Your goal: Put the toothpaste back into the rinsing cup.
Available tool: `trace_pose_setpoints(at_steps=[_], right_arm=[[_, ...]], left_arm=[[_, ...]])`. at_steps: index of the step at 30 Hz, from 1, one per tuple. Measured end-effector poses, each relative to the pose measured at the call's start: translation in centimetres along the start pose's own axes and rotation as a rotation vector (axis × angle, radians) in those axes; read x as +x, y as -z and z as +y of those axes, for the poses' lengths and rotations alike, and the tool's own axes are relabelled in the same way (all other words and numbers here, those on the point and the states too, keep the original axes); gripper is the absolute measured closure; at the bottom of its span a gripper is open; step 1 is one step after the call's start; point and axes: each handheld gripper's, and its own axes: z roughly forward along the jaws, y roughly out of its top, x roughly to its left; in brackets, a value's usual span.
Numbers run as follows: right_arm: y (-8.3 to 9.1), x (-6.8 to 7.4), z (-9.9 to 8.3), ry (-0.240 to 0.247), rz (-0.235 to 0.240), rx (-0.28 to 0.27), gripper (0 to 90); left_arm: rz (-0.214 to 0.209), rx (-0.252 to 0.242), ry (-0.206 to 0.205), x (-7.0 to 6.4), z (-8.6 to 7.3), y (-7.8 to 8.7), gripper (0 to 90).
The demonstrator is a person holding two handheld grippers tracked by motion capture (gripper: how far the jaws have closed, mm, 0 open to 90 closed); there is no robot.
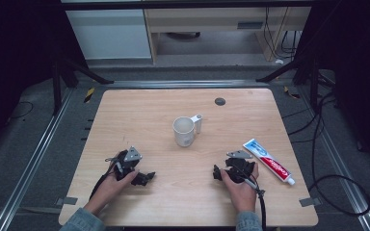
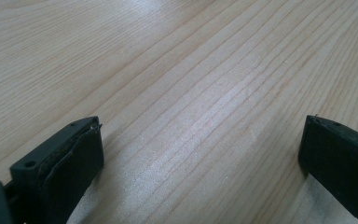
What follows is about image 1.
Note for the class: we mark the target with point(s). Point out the black metal stand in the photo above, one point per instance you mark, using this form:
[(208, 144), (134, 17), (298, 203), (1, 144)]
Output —
[(57, 86), (314, 83)]

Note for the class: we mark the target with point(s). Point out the person's left hand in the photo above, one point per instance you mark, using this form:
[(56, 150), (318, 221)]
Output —
[(109, 189)]

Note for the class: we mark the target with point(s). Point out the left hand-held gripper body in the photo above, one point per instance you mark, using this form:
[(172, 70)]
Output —
[(133, 155)]

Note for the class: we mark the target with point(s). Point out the grey tape piece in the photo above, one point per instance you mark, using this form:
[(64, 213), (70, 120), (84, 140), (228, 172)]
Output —
[(310, 202), (66, 201)]

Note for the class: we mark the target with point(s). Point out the black curtain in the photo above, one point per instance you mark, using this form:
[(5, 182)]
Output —
[(359, 80), (13, 64)]

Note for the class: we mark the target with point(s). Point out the person's right hand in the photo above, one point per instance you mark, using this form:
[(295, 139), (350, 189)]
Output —
[(244, 197)]

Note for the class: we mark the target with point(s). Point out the grey table grommet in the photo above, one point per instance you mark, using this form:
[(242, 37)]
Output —
[(220, 101)]

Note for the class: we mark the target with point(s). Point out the white cabinet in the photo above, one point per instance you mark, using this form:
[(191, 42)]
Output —
[(109, 33)]

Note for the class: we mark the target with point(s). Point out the aluminium floor rail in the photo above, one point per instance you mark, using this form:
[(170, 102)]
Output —
[(29, 166), (186, 84), (343, 173)]

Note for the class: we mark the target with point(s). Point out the yellow black tape strip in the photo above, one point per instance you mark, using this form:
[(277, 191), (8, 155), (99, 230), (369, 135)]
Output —
[(291, 93), (89, 95)]

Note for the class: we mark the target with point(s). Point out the white cup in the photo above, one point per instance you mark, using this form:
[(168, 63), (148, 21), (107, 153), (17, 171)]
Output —
[(184, 132)]

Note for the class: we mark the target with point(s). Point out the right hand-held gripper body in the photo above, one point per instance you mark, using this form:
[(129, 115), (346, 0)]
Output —
[(239, 168)]

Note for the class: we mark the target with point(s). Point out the toothpaste tube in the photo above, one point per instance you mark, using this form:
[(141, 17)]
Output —
[(269, 162)]

